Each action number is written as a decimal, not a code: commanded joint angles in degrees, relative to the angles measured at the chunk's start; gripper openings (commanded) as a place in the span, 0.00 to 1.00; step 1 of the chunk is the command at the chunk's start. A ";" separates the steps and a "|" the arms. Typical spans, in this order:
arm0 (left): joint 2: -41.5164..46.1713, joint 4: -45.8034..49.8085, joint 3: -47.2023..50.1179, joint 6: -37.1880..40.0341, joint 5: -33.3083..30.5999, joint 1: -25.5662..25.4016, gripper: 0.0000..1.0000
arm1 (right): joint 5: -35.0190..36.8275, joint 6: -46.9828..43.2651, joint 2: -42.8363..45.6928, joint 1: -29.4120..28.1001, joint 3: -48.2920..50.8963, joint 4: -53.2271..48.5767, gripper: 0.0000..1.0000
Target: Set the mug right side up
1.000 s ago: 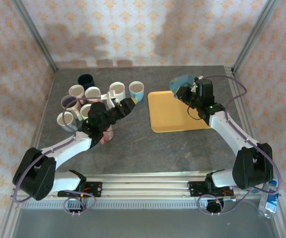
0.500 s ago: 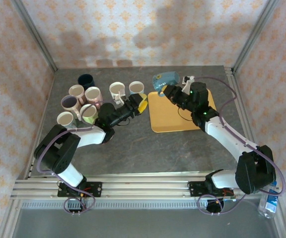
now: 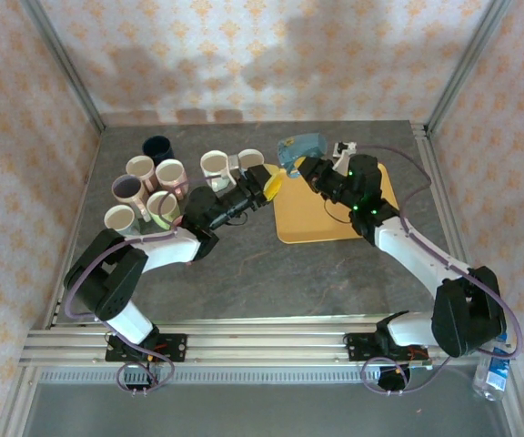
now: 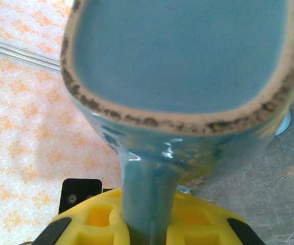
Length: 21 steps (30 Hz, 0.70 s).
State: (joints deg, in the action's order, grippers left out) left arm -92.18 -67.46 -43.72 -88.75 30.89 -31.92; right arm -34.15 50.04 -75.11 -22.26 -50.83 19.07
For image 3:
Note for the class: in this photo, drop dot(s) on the teal mug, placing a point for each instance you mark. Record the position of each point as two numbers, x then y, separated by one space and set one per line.
303 145

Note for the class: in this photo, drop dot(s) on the navy blue mug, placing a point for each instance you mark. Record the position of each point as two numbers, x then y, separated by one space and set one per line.
157 146

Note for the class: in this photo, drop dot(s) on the beige pink mug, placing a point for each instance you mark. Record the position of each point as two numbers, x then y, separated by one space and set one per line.
139 167

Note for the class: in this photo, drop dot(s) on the light blue mug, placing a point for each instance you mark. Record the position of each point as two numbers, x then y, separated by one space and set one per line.
250 158

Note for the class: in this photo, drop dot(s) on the white speckled mug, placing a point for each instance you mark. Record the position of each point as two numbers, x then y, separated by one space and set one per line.
127 190

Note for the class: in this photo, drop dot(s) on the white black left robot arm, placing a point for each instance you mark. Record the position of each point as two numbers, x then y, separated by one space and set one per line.
107 282

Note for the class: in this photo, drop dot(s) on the white faceted mug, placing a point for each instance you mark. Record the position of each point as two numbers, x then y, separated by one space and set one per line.
213 164

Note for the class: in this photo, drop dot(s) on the grey mug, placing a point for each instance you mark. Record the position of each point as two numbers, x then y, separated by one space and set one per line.
117 218

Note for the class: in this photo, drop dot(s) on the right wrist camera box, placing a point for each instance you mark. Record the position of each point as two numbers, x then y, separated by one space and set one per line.
344 150

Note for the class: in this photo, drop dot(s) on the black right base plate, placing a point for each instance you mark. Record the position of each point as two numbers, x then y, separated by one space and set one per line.
356 347

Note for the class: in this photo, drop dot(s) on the grey metal panel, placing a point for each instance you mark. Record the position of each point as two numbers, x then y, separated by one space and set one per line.
266 409

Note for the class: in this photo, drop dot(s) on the aluminium side rail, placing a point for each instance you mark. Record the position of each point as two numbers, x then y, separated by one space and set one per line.
427 145

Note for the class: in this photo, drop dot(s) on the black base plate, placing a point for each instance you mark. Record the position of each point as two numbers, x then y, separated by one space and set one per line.
356 347
176 348

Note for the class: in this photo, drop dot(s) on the clear water bottle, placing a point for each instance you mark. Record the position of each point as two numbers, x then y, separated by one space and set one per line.
491 378

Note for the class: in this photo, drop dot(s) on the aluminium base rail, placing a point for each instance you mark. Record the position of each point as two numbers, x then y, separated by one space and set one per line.
266 350

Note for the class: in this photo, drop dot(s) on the light green mug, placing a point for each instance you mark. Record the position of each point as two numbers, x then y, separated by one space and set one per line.
166 209

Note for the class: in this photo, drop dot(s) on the aluminium frame post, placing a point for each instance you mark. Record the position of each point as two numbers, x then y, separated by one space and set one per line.
466 64
62 64

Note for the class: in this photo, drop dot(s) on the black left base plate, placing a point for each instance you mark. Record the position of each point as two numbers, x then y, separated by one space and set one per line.
176 348

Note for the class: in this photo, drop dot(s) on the yellow tray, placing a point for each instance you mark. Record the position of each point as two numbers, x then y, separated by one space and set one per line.
307 218

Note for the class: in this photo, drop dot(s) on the pink mug with red base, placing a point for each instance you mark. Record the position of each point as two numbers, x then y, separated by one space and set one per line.
169 173

